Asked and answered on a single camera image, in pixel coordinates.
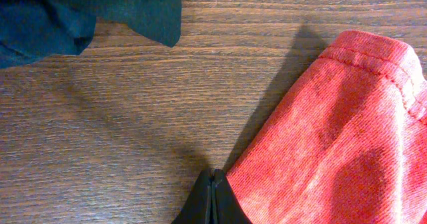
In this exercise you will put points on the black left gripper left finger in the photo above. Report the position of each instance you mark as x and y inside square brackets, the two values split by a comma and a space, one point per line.
[197, 207]

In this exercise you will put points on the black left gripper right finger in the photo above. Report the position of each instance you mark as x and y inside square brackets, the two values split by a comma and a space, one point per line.
[225, 206]

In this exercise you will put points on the folded black garment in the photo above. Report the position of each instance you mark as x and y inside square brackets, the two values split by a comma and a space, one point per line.
[34, 29]

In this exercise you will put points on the orange t-shirt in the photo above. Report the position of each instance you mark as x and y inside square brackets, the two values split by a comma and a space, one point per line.
[347, 143]

